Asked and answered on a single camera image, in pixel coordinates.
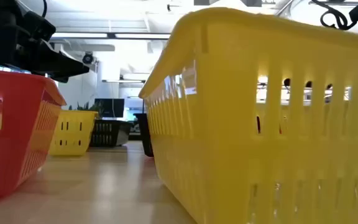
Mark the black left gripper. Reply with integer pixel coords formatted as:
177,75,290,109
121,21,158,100
0,0,90,83

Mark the potted green succulent plant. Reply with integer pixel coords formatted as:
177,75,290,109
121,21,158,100
68,101,104,112

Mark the yellow plastic slotted basket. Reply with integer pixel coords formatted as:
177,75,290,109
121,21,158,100
48,109,99,156
138,6,358,224

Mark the short ceiling light strip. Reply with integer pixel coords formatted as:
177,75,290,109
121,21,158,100
101,79,145,83

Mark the long ceiling light strip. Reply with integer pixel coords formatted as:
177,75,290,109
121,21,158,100
50,31,171,40

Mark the round security camera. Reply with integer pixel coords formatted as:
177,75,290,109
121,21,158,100
81,52,94,65

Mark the red plastic slotted basket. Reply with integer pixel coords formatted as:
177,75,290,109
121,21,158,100
0,68,67,200

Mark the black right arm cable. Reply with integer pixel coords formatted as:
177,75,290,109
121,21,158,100
310,0,358,31

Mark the black computer monitor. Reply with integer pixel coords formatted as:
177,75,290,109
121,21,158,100
94,98,126,118

